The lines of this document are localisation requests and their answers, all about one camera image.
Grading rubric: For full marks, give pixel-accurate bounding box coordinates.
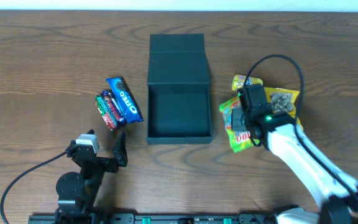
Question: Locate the black camera cable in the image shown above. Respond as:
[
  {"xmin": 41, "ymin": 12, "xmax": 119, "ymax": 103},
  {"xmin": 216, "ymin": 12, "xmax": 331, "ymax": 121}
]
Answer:
[
  {"xmin": 242, "ymin": 54, "xmax": 358, "ymax": 224},
  {"xmin": 0, "ymin": 151, "xmax": 68, "ymax": 224}
]

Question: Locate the black right camera cable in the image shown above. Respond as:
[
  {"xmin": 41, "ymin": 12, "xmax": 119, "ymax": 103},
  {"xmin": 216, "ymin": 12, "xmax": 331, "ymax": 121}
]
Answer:
[{"xmin": 242, "ymin": 54, "xmax": 358, "ymax": 224}]

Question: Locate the purple red candy bar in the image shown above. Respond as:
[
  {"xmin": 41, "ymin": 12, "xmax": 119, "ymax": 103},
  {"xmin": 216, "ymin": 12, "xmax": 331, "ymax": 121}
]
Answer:
[{"xmin": 102, "ymin": 90, "xmax": 126, "ymax": 126}]

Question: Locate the dark green gift box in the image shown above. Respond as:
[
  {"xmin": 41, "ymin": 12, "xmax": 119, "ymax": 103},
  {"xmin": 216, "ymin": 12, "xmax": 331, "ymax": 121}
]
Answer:
[{"xmin": 147, "ymin": 34, "xmax": 213, "ymax": 144}]

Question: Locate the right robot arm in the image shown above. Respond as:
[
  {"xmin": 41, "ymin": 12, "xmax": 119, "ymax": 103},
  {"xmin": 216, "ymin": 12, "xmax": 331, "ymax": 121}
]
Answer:
[{"xmin": 231, "ymin": 84, "xmax": 358, "ymax": 223}]

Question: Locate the blue Oreo cookie pack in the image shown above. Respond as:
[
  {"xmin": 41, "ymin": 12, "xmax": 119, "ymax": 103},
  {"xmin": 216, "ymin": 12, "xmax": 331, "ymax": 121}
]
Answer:
[{"xmin": 106, "ymin": 77, "xmax": 143, "ymax": 124}]

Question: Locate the green red snack bar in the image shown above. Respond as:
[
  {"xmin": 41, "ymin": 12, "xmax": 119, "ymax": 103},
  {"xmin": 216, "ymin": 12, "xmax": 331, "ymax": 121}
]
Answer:
[{"xmin": 94, "ymin": 95, "xmax": 117, "ymax": 132}]

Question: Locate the green Haribo gummy bag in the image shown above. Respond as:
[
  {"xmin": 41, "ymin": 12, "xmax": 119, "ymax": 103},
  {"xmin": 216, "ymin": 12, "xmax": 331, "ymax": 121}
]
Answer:
[{"xmin": 219, "ymin": 96, "xmax": 254, "ymax": 153}]

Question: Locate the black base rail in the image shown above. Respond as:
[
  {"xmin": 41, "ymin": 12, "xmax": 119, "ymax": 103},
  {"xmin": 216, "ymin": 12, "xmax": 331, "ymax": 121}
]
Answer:
[{"xmin": 27, "ymin": 212, "xmax": 279, "ymax": 224}]

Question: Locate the yellow Hacks candy bag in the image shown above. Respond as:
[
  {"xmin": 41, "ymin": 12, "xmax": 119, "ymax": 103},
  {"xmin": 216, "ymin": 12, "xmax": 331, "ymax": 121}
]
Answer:
[{"xmin": 264, "ymin": 87, "xmax": 300, "ymax": 118}]

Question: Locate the black left camera cable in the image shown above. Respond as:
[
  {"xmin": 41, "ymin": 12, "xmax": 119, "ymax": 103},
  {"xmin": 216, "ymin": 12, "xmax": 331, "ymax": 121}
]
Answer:
[{"xmin": 0, "ymin": 151, "xmax": 68, "ymax": 224}]

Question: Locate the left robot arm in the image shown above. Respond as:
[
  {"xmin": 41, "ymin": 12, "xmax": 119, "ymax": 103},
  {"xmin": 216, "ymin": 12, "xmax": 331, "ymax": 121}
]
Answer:
[{"xmin": 55, "ymin": 129, "xmax": 128, "ymax": 223}]

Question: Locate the yellow Mentos gum bottle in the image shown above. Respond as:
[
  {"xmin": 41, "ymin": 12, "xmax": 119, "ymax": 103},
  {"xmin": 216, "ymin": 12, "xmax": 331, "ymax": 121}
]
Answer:
[{"xmin": 231, "ymin": 74, "xmax": 263, "ymax": 91}]

